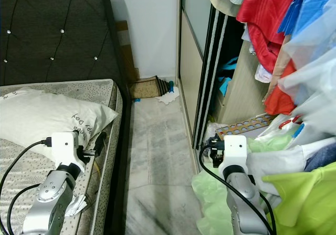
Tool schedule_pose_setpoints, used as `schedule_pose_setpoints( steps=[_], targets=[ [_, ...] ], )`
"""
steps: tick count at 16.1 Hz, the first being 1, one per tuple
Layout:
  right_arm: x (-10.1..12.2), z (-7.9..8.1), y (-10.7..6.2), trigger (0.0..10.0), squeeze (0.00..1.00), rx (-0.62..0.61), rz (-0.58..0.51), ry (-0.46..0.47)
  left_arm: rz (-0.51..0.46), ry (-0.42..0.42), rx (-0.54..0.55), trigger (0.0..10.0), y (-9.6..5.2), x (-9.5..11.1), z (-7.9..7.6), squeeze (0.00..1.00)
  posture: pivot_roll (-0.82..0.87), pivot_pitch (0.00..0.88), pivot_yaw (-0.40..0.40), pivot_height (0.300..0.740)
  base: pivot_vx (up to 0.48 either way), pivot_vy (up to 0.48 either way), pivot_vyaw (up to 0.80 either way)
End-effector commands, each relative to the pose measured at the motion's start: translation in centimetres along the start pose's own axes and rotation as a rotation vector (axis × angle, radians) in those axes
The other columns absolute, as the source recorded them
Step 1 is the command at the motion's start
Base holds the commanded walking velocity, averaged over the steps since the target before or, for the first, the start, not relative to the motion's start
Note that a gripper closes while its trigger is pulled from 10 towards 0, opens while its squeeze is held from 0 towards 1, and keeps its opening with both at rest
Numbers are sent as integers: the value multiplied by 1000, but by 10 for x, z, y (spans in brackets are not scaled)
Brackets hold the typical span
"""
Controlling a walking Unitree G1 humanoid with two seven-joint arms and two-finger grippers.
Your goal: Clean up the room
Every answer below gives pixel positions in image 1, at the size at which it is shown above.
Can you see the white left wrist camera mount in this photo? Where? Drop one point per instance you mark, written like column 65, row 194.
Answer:
column 63, row 146

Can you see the orange red cloth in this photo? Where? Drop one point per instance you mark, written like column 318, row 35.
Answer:
column 278, row 101

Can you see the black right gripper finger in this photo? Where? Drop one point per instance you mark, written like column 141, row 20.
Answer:
column 208, row 140

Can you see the black bed frame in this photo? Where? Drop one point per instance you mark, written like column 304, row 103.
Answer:
column 123, row 166

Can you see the white paper wrapper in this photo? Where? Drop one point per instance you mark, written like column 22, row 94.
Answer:
column 76, row 206

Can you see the blue hanging garment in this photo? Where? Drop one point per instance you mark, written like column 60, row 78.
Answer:
column 315, row 6

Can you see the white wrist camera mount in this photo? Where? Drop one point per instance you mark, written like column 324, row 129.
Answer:
column 63, row 146
column 235, row 150

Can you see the dark blue jeans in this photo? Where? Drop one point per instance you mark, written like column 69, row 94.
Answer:
column 321, row 159

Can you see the brown woven mat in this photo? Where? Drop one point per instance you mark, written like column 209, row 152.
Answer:
column 147, row 88

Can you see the light green plastic bag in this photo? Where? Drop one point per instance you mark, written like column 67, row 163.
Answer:
column 210, row 208

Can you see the grey quilted mattress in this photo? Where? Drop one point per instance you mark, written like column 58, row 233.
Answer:
column 13, row 193

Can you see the teal folded clothes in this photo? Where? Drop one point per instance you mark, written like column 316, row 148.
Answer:
column 228, row 77

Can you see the white printed pillow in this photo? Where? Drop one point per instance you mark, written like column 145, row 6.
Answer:
column 37, row 116

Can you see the white hanging garment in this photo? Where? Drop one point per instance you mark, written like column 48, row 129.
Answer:
column 263, row 74

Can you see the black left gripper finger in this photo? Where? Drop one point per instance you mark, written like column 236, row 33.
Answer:
column 101, row 144

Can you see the clear plastic bag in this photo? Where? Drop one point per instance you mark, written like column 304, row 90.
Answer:
column 315, row 88

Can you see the small white rag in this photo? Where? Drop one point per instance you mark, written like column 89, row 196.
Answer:
column 169, row 97

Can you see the cardboard board with coloured dots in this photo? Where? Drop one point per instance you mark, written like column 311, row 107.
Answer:
column 247, row 124

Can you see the black tufted headboard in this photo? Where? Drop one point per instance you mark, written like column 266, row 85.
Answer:
column 52, row 14

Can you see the red hanging garment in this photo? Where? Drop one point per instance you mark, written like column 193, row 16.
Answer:
column 268, row 14

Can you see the lime green cloth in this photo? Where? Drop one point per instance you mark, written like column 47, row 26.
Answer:
column 304, row 203

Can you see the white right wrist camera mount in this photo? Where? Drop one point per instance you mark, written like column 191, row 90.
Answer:
column 235, row 150

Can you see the white crumpled cloth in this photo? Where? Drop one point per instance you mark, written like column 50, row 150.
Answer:
column 273, row 164

